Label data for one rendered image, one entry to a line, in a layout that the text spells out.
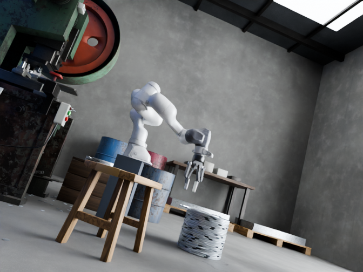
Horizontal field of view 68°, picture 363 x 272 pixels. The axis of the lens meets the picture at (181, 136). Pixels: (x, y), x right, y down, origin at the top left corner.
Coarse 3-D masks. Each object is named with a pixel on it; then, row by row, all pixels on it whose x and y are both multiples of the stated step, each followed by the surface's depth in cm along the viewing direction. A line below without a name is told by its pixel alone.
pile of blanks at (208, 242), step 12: (192, 216) 169; (204, 216) 173; (192, 228) 166; (204, 228) 163; (216, 228) 164; (180, 240) 169; (192, 240) 163; (204, 240) 162; (216, 240) 170; (192, 252) 165; (204, 252) 160; (216, 252) 164
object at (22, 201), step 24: (0, 96) 156; (24, 96) 159; (0, 120) 155; (24, 120) 158; (48, 120) 160; (24, 144) 156; (0, 168) 151; (24, 168) 154; (0, 192) 149; (24, 192) 153
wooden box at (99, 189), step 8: (72, 160) 213; (80, 160) 214; (72, 168) 212; (80, 168) 212; (88, 168) 213; (72, 176) 211; (80, 176) 211; (104, 176) 213; (64, 184) 209; (72, 184) 210; (80, 184) 210; (96, 184) 212; (104, 184) 212; (64, 192) 208; (72, 192) 208; (96, 192) 211; (64, 200) 207; (72, 200) 207; (88, 200) 209; (96, 200) 210; (88, 208) 208; (96, 208) 208
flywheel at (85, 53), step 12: (84, 0) 237; (96, 12) 239; (96, 24) 240; (108, 24) 239; (84, 36) 236; (96, 36) 238; (108, 36) 237; (84, 48) 235; (96, 48) 237; (108, 48) 236; (72, 60) 231; (84, 60) 233; (96, 60) 232; (108, 60) 242; (60, 72) 224; (72, 72) 226; (84, 72) 229
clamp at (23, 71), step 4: (28, 64) 171; (16, 68) 162; (20, 68) 164; (24, 68) 164; (16, 72) 161; (20, 72) 161; (24, 72) 164; (28, 72) 171; (24, 76) 166; (28, 76) 173
